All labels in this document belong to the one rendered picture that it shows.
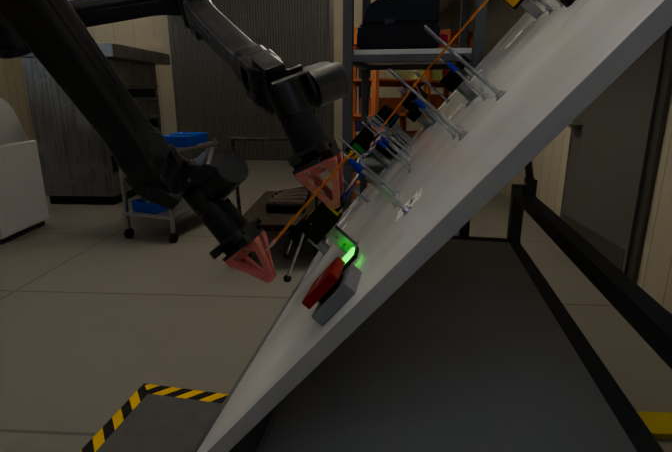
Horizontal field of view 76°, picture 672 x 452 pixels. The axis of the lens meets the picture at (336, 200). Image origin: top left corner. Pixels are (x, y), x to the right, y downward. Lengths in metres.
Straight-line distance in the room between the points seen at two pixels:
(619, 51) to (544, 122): 0.07
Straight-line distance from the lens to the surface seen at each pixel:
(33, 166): 5.10
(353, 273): 0.49
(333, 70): 0.70
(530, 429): 0.82
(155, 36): 9.44
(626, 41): 0.41
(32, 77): 6.07
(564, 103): 0.39
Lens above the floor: 1.31
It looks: 14 degrees down
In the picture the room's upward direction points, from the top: straight up
